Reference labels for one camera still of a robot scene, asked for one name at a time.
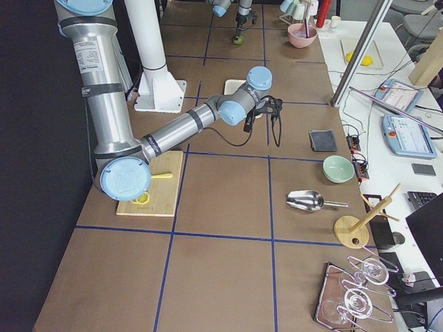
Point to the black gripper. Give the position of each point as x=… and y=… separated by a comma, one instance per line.
x=268, y=106
x=239, y=20

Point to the green lime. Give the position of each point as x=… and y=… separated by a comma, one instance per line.
x=237, y=40

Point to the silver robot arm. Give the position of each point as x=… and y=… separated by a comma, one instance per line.
x=123, y=161
x=243, y=14

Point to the cream plastic tray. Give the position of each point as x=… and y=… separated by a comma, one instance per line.
x=235, y=86

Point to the side cream tray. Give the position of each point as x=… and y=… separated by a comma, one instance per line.
x=349, y=45

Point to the black tray with glasses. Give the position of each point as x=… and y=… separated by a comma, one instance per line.
x=344, y=297

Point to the cup rack with cups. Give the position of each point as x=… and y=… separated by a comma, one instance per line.
x=297, y=11

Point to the pink bowl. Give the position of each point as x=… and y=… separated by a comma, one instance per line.
x=298, y=37

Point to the metal straw in bowl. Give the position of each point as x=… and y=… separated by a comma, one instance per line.
x=306, y=26

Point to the grey folded cloth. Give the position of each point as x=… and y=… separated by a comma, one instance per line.
x=322, y=141

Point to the red bottle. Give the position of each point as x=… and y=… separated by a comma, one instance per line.
x=322, y=13

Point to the yellow plastic knife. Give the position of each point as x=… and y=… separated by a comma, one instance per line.
x=162, y=176

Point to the metal scoop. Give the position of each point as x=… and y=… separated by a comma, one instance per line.
x=311, y=200

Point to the green bowl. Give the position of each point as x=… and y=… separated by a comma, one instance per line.
x=338, y=169

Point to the bamboo cutting board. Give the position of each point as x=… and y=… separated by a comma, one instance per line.
x=163, y=192

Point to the lemon slice right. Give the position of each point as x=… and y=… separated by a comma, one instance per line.
x=143, y=199

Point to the spare yellow lemon one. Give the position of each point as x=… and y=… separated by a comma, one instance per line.
x=366, y=61

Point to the wooden mug tree stand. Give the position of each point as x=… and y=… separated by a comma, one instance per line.
x=352, y=232

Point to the teach pendant near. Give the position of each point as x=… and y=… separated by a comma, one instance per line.
x=408, y=138

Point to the teach pendant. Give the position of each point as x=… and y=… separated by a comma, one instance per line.
x=408, y=138
x=399, y=95

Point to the teach pendant far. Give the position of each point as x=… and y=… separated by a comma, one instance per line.
x=399, y=95

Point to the black keyboard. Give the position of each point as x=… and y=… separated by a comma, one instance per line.
x=418, y=199

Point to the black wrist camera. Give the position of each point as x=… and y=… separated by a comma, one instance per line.
x=252, y=17
x=272, y=106

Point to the white pedestal column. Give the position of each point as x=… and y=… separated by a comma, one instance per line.
x=158, y=91

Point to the aluminium frame post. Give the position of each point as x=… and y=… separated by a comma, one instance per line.
x=376, y=18

